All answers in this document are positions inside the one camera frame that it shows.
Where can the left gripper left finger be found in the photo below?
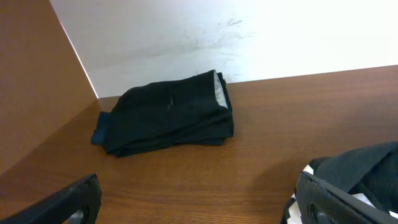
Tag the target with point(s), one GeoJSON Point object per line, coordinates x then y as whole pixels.
{"type": "Point", "coordinates": [78, 202]}

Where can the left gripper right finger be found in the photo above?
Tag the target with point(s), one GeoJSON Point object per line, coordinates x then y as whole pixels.
{"type": "Point", "coordinates": [322, 203]}

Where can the dark green Nike t-shirt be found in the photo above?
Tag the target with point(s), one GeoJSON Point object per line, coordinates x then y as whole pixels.
{"type": "Point", "coordinates": [368, 174]}

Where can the folded black clothes stack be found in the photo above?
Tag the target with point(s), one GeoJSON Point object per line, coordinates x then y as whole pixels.
{"type": "Point", "coordinates": [195, 110]}

